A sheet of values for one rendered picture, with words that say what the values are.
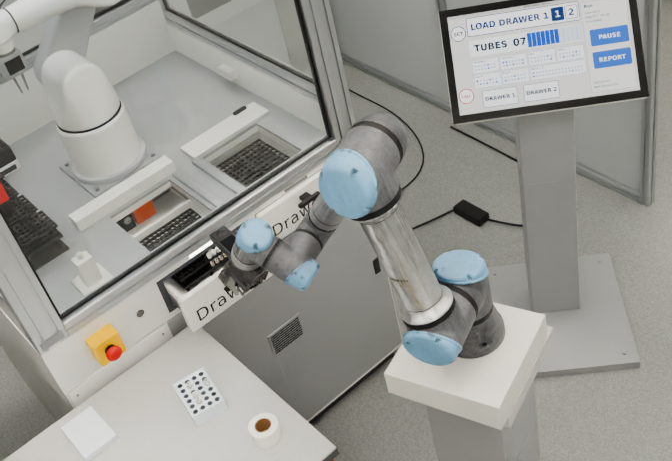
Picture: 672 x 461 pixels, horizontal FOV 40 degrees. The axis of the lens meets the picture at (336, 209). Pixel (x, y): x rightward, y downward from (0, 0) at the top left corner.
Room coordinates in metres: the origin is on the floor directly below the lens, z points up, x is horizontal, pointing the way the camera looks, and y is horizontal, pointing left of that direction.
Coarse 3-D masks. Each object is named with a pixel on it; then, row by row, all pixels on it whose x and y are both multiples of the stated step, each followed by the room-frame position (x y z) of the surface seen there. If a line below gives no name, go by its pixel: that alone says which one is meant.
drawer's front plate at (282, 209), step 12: (312, 180) 2.00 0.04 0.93; (288, 192) 1.97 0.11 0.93; (300, 192) 1.97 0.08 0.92; (312, 192) 1.99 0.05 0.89; (276, 204) 1.93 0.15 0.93; (288, 204) 1.95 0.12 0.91; (264, 216) 1.91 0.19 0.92; (276, 216) 1.92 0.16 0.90; (288, 216) 1.94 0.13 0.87; (300, 216) 1.96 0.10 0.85; (276, 228) 1.92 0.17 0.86; (288, 228) 1.94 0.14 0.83
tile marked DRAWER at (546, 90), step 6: (528, 84) 2.05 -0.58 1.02; (534, 84) 2.04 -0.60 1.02; (540, 84) 2.04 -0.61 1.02; (546, 84) 2.04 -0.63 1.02; (552, 84) 2.03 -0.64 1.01; (558, 84) 2.03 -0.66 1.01; (528, 90) 2.04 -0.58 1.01; (534, 90) 2.04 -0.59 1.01; (540, 90) 2.03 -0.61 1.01; (546, 90) 2.03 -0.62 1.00; (552, 90) 2.02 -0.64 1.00; (558, 90) 2.02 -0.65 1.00; (528, 96) 2.03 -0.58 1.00; (534, 96) 2.03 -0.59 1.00; (540, 96) 2.02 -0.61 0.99; (546, 96) 2.02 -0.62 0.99; (552, 96) 2.01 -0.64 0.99; (558, 96) 2.01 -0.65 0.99
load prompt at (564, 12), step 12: (504, 12) 2.18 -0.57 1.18; (516, 12) 2.17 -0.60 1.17; (528, 12) 2.17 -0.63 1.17; (540, 12) 2.16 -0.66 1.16; (552, 12) 2.15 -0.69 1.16; (564, 12) 2.14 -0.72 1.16; (576, 12) 2.13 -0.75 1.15; (468, 24) 2.19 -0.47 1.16; (480, 24) 2.18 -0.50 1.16; (492, 24) 2.17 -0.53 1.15; (504, 24) 2.16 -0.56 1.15; (516, 24) 2.15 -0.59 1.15; (528, 24) 2.15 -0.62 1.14; (540, 24) 2.14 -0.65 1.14; (468, 36) 2.17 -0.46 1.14
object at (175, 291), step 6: (234, 234) 1.92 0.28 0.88; (216, 270) 1.84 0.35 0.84; (168, 282) 1.84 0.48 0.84; (174, 282) 1.84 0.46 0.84; (198, 282) 1.81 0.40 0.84; (168, 288) 1.75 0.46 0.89; (174, 288) 1.81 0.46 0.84; (180, 288) 1.81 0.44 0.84; (192, 288) 1.80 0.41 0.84; (174, 294) 1.73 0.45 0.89; (180, 294) 1.72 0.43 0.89; (174, 300) 1.74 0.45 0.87
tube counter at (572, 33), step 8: (528, 32) 2.13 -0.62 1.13; (536, 32) 2.13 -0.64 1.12; (544, 32) 2.12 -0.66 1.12; (552, 32) 2.12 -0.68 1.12; (560, 32) 2.11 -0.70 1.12; (568, 32) 2.10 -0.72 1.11; (576, 32) 2.10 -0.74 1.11; (512, 40) 2.13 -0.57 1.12; (520, 40) 2.13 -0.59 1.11; (528, 40) 2.12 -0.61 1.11; (536, 40) 2.11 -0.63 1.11; (544, 40) 2.11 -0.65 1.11; (552, 40) 2.10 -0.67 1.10; (560, 40) 2.10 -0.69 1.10; (568, 40) 2.09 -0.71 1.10; (576, 40) 2.09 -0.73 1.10; (520, 48) 2.11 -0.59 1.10; (528, 48) 2.11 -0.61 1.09
